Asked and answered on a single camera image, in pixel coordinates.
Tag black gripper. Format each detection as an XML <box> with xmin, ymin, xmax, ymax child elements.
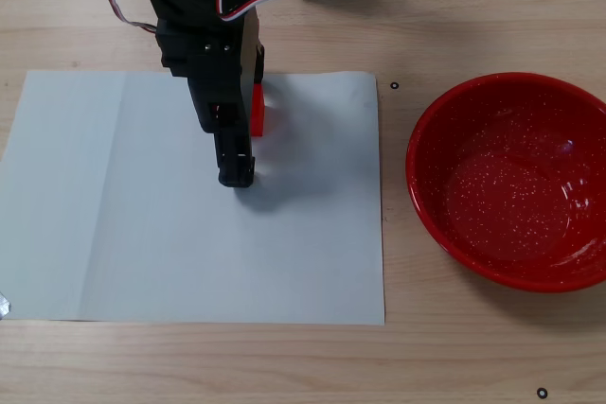
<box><xmin>138</xmin><ymin>0</ymin><xmax>266</xmax><ymax>188</ymax></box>

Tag red cube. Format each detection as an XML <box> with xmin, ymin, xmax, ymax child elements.
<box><xmin>250</xmin><ymin>83</ymin><xmax>267</xmax><ymax>137</ymax></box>

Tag red speckled bowl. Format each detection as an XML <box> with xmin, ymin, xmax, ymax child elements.
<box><xmin>405</xmin><ymin>72</ymin><xmax>606</xmax><ymax>294</ymax></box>

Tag white paper sheet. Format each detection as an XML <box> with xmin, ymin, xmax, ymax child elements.
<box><xmin>0</xmin><ymin>70</ymin><xmax>386</xmax><ymax>327</ymax></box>

